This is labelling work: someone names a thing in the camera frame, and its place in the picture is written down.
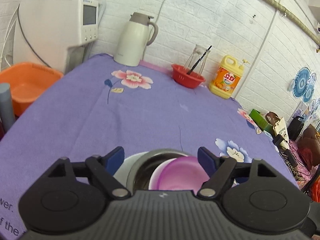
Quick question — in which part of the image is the stainless steel bowl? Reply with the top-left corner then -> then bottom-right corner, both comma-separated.
126,148 -> 190,193

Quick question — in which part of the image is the purple plastic bowl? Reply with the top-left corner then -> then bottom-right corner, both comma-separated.
157,156 -> 209,194

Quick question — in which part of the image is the white red ceramic bowl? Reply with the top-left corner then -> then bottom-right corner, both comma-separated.
148,158 -> 175,190

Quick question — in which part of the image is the purple floral tablecloth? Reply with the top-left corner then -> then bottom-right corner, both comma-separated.
1,54 -> 294,239

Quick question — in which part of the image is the black power adapter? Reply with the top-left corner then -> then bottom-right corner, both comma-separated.
272,134 -> 284,147

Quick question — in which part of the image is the green box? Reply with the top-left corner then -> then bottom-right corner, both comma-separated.
249,109 -> 273,134

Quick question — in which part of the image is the beige tote bag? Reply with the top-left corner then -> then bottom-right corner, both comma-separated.
265,112 -> 290,150

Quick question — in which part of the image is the yellow detergent bottle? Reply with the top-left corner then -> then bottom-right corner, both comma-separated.
208,55 -> 249,99

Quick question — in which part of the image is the red plastic basket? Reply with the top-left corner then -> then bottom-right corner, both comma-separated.
171,64 -> 206,89

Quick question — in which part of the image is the grey cylinder bottle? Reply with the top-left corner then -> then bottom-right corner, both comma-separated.
0,83 -> 16,133

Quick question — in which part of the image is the glass pitcher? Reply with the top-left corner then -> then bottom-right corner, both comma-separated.
184,44 -> 212,75

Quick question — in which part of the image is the orange plastic basin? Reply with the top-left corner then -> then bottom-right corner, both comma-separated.
1,62 -> 63,116

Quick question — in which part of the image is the blue paper fan decoration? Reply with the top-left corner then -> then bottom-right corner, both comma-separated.
287,67 -> 317,103

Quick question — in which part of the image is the white thermos jug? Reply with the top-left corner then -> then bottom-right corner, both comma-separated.
113,12 -> 158,67

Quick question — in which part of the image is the white water dispenser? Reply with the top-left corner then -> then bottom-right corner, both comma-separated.
13,0 -> 99,74

